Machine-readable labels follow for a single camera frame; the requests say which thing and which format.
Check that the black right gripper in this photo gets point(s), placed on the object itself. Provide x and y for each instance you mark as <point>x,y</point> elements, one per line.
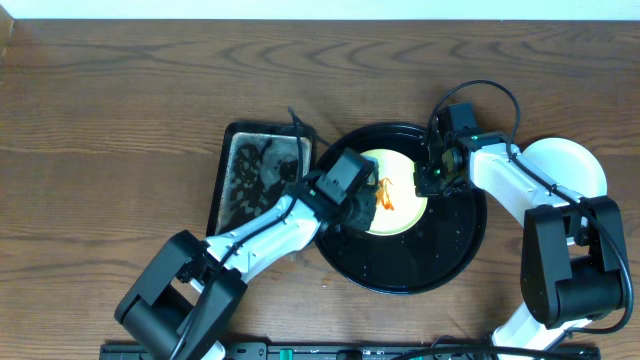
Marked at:
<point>423,185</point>

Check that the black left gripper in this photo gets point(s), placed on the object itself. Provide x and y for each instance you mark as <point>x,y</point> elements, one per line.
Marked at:
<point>362,203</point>

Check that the yellow plate with ketchup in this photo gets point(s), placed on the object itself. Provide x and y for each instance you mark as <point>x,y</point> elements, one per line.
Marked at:
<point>398,208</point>

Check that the light blue plate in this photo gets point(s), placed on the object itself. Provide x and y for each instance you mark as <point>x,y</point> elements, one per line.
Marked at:
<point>569,164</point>

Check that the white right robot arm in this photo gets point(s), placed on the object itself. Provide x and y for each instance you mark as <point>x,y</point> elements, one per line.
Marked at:
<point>575,276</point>

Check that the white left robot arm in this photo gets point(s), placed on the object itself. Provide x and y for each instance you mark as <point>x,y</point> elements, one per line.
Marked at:
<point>182,301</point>

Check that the black round tray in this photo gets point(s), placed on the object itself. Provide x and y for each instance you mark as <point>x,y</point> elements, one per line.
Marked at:
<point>428,255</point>

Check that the black rectangular soapy tray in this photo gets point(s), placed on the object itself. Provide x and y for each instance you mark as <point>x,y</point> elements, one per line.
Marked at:
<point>258,162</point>

